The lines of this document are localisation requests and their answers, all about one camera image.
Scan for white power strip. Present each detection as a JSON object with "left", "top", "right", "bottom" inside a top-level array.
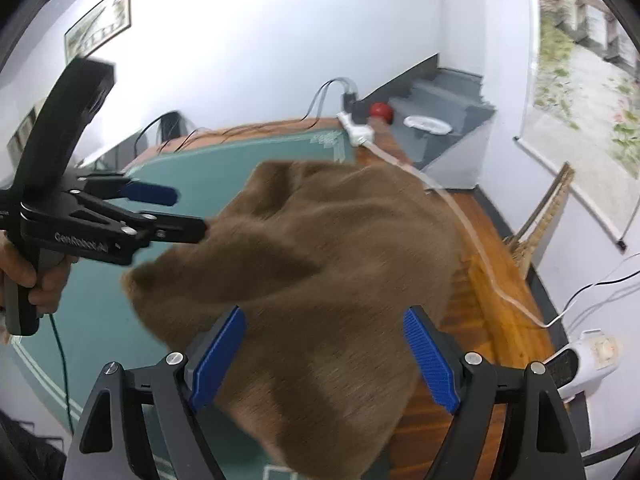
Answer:
[{"left": 336, "top": 110, "right": 376, "bottom": 147}]

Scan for grey steps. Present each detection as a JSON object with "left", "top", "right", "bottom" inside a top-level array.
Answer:
[{"left": 357, "top": 52, "right": 496, "bottom": 191}]

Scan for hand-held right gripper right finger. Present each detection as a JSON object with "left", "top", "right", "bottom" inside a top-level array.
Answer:
[{"left": 402, "top": 305, "right": 586, "bottom": 480}]

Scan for black table cables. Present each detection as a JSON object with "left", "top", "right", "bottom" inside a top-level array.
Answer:
[{"left": 132, "top": 110, "right": 321, "bottom": 158}]

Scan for white dish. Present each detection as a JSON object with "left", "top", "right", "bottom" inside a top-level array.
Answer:
[{"left": 402, "top": 115, "right": 450, "bottom": 135}]

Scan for green table mat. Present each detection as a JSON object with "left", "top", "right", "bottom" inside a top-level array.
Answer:
[{"left": 10, "top": 130, "right": 358, "bottom": 480}]

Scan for green cable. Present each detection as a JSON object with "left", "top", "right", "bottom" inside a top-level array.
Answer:
[{"left": 47, "top": 312, "right": 76, "bottom": 436}]

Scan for person's left hand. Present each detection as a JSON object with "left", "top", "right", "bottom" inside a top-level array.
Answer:
[{"left": 0, "top": 235, "right": 72, "bottom": 317}]

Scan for white handheld appliance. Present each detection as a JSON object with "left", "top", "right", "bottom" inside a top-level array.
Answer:
[{"left": 544, "top": 329, "right": 622, "bottom": 403}]

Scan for grey looped cable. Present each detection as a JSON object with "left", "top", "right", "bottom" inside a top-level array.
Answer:
[{"left": 302, "top": 77, "right": 358, "bottom": 121}]

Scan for brown fleece garment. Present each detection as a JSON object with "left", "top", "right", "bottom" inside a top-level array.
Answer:
[{"left": 121, "top": 160, "right": 468, "bottom": 480}]

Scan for framed landscape painting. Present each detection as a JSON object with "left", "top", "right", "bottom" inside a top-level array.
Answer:
[{"left": 64, "top": 0, "right": 132, "bottom": 58}]

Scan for white power cable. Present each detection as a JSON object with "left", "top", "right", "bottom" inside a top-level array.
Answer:
[{"left": 367, "top": 140, "right": 566, "bottom": 330}]

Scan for black wall cable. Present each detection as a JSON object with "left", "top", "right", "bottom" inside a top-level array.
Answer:
[{"left": 545, "top": 267, "right": 640, "bottom": 328}]

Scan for white door with transom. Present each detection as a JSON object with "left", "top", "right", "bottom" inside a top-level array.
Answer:
[{"left": 442, "top": 0, "right": 488, "bottom": 68}]

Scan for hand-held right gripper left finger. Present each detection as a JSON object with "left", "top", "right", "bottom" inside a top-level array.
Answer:
[{"left": 62, "top": 305, "right": 248, "bottom": 480}]

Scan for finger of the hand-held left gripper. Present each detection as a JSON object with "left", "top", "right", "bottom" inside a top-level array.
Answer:
[
  {"left": 75, "top": 172, "right": 179, "bottom": 207},
  {"left": 120, "top": 211, "right": 209, "bottom": 247}
]

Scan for hanging scroll painting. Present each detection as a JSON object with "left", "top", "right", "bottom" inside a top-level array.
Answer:
[{"left": 514, "top": 0, "right": 640, "bottom": 253}]

